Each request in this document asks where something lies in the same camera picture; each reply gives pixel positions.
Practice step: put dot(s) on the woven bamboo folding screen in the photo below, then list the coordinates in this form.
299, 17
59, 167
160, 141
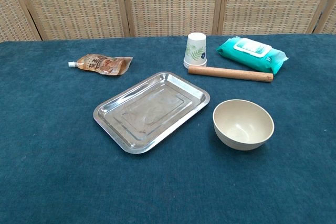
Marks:
168, 3

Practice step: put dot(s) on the green wet wipes pack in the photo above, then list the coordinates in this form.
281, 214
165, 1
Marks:
252, 54

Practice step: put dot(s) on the brown spouted sauce pouch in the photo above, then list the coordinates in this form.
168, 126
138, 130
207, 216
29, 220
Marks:
105, 64

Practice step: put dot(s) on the teal tablecloth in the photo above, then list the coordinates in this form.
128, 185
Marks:
78, 155

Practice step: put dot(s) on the paper cup with leaf print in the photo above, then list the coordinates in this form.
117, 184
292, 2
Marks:
196, 49

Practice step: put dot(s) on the wooden rolling pin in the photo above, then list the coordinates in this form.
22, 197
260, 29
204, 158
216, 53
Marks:
231, 74

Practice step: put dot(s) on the stainless steel rectangular tray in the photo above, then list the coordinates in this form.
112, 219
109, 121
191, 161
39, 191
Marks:
152, 111

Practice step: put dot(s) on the beige plastic bowl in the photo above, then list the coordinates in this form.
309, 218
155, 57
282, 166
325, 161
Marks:
242, 127

